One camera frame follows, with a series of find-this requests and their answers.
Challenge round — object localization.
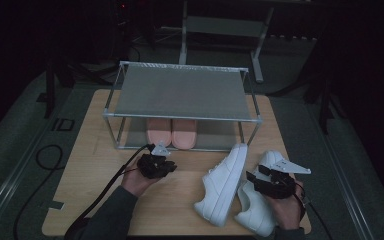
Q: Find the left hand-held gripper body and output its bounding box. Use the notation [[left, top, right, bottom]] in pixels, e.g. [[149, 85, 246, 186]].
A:
[[136, 141, 173, 180]]

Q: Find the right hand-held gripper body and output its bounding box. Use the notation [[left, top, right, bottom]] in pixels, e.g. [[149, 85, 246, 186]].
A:
[[259, 158, 312, 201]]

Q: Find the pink slipper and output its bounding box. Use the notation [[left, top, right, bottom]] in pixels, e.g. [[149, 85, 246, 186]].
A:
[[145, 117, 173, 149], [171, 118, 199, 150]]

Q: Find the white sneaker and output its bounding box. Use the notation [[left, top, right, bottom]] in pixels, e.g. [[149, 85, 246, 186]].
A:
[[192, 142, 249, 228], [233, 150, 286, 238]]

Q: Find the grey metal shoe rack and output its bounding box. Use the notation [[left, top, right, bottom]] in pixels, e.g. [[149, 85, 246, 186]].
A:
[[101, 60, 264, 154]]

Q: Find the person's left hand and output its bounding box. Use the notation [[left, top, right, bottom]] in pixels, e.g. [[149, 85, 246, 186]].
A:
[[120, 159, 164, 198]]

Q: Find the person's right hand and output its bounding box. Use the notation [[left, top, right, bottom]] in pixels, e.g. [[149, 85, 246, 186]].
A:
[[263, 180, 305, 231]]

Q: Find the black tripod stand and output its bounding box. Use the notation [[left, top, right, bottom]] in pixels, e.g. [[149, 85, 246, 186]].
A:
[[266, 39, 348, 136], [42, 49, 114, 120]]

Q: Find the white metal stand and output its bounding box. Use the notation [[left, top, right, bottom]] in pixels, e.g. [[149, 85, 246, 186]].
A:
[[161, 0, 318, 85]]

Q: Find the right hand-held gripper black cable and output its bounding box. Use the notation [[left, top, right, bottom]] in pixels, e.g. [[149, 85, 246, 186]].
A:
[[293, 183, 335, 240]]

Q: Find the hand-held gripper black cable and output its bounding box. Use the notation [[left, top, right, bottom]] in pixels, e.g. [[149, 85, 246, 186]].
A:
[[63, 143, 157, 240], [293, 183, 335, 240]]

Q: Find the left hand-held gripper black cable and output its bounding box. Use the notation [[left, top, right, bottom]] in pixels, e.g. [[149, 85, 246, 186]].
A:
[[63, 143, 157, 240]]

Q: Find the black floor cable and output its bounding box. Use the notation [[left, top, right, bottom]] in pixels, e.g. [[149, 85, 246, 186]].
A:
[[12, 143, 65, 240]]

